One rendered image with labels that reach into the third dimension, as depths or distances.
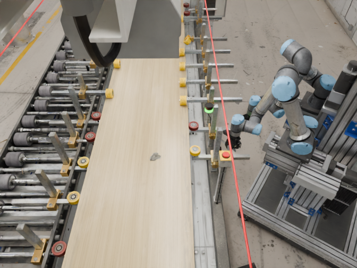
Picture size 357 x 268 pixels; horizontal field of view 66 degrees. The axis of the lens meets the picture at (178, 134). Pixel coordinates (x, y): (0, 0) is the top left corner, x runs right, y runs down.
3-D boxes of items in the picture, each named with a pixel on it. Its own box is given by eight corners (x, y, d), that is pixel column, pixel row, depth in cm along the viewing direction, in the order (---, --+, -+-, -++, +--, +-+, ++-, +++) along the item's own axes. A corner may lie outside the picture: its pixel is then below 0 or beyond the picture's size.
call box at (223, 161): (229, 158, 166) (231, 150, 160) (230, 168, 161) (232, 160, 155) (217, 158, 166) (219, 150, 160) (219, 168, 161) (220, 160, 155)
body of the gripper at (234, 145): (230, 151, 191) (233, 140, 182) (224, 142, 196) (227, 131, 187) (240, 148, 192) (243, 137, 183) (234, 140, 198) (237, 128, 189)
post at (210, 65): (207, 105, 266) (212, 61, 230) (207, 107, 264) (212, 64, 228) (204, 105, 266) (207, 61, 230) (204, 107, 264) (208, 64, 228)
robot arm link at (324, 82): (321, 100, 202) (329, 85, 192) (308, 90, 210) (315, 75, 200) (334, 95, 205) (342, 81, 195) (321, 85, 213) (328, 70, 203)
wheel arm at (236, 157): (248, 157, 211) (249, 153, 208) (249, 160, 209) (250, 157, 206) (192, 157, 211) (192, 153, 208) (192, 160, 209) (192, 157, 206)
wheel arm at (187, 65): (232, 65, 268) (233, 62, 265) (233, 67, 265) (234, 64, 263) (181, 66, 268) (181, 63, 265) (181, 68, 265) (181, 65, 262)
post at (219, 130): (215, 168, 215) (222, 126, 180) (215, 172, 213) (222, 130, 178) (210, 168, 215) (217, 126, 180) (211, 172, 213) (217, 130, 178)
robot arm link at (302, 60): (324, 57, 168) (283, 118, 199) (311, 48, 175) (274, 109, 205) (312, 56, 162) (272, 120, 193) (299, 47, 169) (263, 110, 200)
